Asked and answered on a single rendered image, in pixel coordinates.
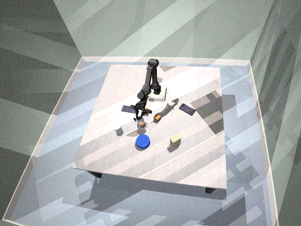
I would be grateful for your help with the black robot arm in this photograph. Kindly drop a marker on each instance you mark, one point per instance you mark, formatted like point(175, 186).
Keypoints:
point(146, 90)

